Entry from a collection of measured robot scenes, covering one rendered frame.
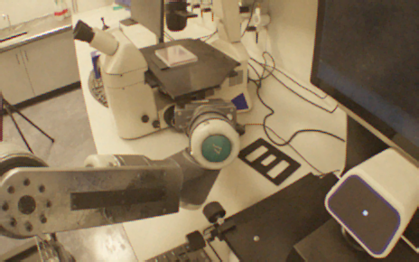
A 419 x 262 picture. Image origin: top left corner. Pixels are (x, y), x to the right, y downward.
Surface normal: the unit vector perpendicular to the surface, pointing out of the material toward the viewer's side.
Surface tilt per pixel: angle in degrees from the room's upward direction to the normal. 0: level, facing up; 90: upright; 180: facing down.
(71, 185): 70
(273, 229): 0
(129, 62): 86
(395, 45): 93
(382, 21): 93
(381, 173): 8
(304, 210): 0
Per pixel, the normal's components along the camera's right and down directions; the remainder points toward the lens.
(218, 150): 0.13, 0.32
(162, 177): 0.79, 0.05
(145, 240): 0.00, -0.79
